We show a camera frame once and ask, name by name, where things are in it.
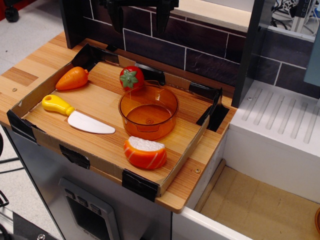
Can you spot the black caster wheel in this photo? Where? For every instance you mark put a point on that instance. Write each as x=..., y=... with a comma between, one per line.
x=11, y=14

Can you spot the yellow handled white toy knife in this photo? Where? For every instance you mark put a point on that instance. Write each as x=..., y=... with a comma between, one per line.
x=75, y=118

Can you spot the orange toy carrot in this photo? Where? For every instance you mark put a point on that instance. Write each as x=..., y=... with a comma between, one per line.
x=72, y=79

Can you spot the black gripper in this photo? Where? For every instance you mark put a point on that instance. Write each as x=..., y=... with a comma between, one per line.
x=115, y=11

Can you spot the orange transparent plastic pot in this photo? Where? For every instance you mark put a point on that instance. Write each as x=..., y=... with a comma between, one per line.
x=149, y=111

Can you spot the red toy tomato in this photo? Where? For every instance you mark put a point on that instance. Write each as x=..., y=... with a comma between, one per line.
x=131, y=77

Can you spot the toy salmon sushi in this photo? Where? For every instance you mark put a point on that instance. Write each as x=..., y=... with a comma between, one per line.
x=145, y=154

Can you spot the cardboard fence with black tape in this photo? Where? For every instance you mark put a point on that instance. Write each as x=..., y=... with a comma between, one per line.
x=199, y=129

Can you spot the white toy sink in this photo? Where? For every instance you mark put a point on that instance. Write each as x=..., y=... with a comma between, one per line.
x=274, y=137

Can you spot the grey toy oven door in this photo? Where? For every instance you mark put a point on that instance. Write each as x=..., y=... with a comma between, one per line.
x=93, y=216

